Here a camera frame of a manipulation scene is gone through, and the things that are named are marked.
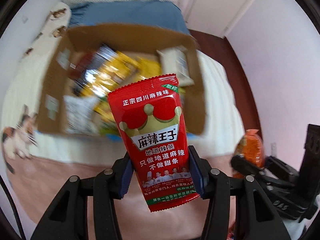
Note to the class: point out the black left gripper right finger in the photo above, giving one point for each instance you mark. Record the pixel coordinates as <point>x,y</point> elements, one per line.
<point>255,216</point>

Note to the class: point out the bear print white pillow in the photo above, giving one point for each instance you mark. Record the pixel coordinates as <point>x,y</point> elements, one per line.
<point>53,29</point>

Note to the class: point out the white grey snack packet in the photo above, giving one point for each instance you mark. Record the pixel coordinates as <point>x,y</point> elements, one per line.
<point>173,61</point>

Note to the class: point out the pink cat print blanket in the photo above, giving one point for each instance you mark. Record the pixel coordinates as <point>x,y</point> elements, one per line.
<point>36,181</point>

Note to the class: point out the white door with handle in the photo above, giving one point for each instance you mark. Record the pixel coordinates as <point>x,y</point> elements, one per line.
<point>215,17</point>

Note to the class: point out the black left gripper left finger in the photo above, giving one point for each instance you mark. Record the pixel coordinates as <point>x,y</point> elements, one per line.
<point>80,199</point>

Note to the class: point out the yellow black snack bag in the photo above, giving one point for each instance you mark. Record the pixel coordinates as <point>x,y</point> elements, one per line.
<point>107,70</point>

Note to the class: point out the blue bed sheet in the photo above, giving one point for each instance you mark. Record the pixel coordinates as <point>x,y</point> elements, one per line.
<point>153,13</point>

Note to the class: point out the red spicy strip packet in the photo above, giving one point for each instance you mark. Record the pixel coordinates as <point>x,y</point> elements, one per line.
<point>150,120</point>

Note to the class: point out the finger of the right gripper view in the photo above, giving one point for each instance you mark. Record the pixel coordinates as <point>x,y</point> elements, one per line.
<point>241,168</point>

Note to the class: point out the small yellow snack packet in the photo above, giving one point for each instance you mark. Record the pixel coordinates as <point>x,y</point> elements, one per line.
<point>147,68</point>

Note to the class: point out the cardboard box blue outside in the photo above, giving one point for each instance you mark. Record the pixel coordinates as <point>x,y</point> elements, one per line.
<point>130,39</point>

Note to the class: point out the small orange snack packet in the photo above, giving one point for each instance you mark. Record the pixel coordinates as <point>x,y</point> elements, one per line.
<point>251,148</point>

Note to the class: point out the green fruit candy packet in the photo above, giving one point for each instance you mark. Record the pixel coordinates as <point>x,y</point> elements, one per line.
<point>104,119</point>

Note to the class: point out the white crinkled small packet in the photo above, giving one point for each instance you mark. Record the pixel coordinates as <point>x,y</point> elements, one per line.
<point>79,112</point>

